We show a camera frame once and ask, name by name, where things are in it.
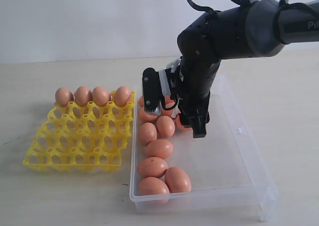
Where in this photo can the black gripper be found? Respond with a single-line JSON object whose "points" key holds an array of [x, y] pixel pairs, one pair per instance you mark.
{"points": [[193, 89]]}

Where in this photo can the brown egg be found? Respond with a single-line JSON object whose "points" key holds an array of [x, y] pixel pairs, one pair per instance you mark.
{"points": [[101, 96], [179, 125], [165, 126], [177, 180], [168, 102], [147, 133], [122, 96], [141, 101], [63, 96], [83, 95], [152, 186], [145, 117], [152, 167], [160, 148]]}

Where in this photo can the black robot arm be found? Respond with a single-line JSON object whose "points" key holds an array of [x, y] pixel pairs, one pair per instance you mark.
{"points": [[260, 29]]}

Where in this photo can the clear plastic container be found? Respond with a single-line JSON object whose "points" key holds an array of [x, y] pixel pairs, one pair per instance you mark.
{"points": [[225, 167]]}

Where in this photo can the yellow plastic egg tray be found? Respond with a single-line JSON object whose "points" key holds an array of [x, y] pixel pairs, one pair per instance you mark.
{"points": [[84, 138]]}

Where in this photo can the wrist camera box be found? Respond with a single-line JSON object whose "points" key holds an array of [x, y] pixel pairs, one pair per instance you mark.
{"points": [[152, 93]]}

